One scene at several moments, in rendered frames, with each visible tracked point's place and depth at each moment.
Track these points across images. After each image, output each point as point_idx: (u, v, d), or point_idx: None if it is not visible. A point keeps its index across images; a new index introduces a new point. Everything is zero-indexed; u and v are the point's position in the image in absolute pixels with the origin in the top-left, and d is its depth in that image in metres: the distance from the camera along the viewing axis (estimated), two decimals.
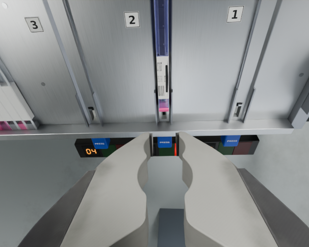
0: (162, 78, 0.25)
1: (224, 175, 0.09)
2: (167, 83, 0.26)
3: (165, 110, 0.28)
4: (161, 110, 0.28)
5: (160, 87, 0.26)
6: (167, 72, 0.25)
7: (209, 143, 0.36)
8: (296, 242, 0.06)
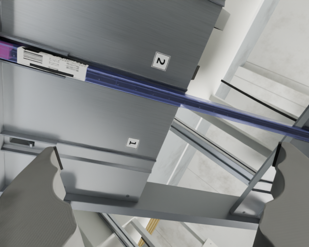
0: (55, 65, 0.19)
1: None
2: (45, 70, 0.19)
3: None
4: None
5: (39, 58, 0.18)
6: (62, 74, 0.19)
7: None
8: None
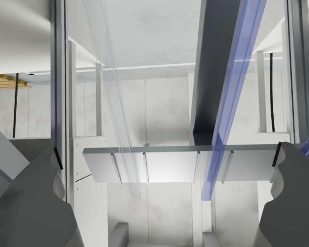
0: None
1: None
2: None
3: None
4: None
5: None
6: None
7: None
8: None
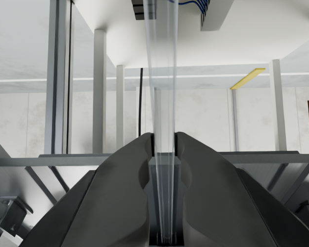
0: None
1: (223, 175, 0.09)
2: None
3: None
4: None
5: None
6: None
7: None
8: (295, 241, 0.06)
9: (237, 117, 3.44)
